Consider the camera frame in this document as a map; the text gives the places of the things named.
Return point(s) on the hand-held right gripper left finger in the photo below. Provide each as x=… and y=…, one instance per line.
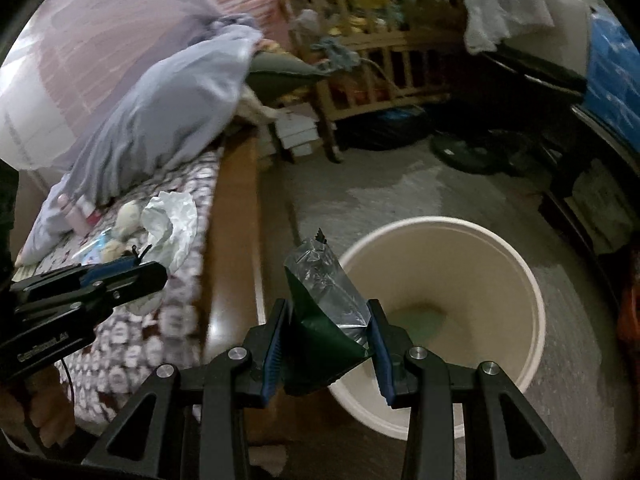
x=277, y=340

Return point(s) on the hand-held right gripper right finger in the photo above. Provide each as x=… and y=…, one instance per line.
x=380, y=350

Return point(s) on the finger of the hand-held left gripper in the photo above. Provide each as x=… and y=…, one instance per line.
x=110, y=270
x=145, y=280

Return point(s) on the green clear plastic wrapper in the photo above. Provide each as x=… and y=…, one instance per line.
x=310, y=330

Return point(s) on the white plastic bag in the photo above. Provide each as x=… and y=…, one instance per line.
x=170, y=220

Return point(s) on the white plastic bucket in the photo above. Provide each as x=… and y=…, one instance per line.
x=475, y=280

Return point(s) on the person's left hand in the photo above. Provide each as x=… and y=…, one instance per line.
x=50, y=410

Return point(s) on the crumpled tissue ball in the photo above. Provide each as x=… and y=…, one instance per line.
x=130, y=217
x=112, y=250

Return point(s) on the white bottle pink label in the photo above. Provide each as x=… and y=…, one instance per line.
x=91, y=216

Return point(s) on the grey maroon printed blanket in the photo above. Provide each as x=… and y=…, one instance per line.
x=165, y=340

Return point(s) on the light blue quilt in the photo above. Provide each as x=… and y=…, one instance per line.
x=150, y=110

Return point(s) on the white flat box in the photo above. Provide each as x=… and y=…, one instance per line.
x=300, y=151
x=299, y=139
x=297, y=120

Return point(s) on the purple mosquito net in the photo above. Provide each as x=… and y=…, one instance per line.
x=60, y=60

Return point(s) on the black bag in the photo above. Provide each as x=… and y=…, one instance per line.
x=385, y=130

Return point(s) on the wooden crib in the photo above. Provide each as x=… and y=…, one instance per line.
x=350, y=105

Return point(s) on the dark grey pillow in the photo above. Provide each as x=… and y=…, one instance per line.
x=280, y=70

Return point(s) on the teal cloth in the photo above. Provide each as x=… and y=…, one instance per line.
x=335, y=50

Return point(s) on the blue plastic sheet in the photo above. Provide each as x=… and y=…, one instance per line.
x=610, y=75

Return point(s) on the white lace cloth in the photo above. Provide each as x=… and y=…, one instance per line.
x=495, y=10

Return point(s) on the beige cushion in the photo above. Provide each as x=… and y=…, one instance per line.
x=570, y=35

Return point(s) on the brown wooden bed frame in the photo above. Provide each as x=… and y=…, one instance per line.
x=230, y=260

